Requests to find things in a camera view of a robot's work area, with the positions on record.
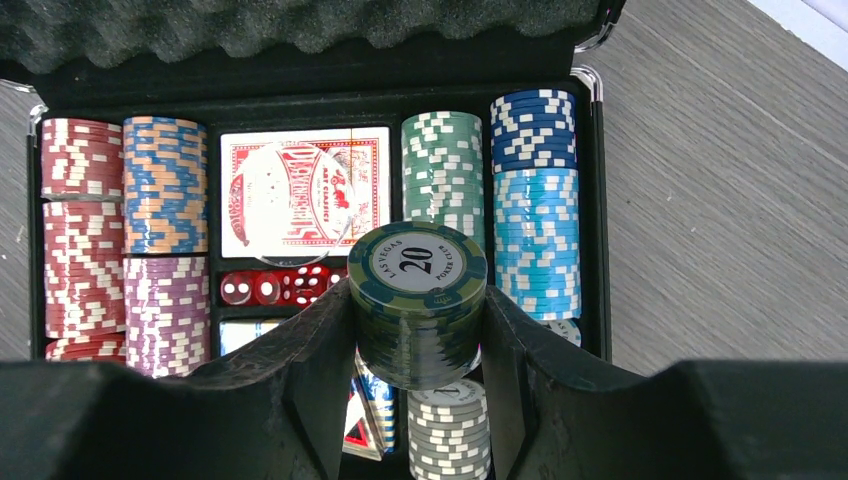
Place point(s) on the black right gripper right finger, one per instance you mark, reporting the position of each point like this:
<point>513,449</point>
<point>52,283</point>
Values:
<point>558,412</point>

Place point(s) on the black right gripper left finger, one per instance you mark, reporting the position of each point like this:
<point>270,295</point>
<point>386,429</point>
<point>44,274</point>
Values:
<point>273,409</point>

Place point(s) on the purple white chip roll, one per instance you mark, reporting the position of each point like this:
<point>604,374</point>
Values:
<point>167,311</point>

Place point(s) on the green chip stack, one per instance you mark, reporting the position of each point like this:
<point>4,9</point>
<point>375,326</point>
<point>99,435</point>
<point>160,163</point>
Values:
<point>419,291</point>

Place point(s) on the red playing card box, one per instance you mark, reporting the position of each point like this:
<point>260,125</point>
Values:
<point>369,153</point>

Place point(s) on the black poker set case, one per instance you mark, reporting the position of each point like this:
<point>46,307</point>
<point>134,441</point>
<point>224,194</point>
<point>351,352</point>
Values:
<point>247,63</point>

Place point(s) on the red white chip roll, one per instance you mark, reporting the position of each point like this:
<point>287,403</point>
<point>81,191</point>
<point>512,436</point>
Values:
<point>83,268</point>

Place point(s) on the red 100 chip stack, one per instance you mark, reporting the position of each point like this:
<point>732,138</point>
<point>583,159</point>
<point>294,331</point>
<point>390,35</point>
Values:
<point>108,348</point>

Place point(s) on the clear dealer button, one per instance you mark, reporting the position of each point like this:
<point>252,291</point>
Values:
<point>286,202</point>

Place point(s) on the grey chip row in case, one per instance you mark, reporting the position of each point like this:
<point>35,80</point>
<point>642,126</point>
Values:
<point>449,432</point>

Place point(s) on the row of red dice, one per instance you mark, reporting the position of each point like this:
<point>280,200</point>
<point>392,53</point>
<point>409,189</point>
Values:
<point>300,286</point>

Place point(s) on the blue-orange chip row in case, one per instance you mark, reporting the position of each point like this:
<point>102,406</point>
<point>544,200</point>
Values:
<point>165,195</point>

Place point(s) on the blue chip row in case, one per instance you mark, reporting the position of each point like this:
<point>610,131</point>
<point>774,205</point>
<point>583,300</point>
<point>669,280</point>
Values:
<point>536,206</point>

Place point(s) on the green chip row in case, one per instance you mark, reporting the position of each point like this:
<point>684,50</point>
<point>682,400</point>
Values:
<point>442,171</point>

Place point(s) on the red chip row in case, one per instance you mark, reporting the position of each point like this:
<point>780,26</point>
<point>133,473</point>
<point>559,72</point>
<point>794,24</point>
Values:
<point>81,157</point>

